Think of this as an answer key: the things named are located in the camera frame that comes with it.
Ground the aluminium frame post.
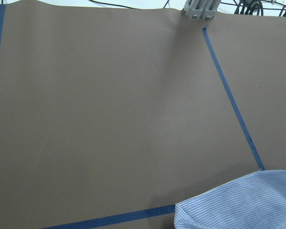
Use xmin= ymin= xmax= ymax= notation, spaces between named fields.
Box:
xmin=182 ymin=0 xmax=221 ymax=20

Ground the light blue striped shirt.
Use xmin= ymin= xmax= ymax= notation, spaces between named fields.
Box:
xmin=174 ymin=170 xmax=286 ymax=229

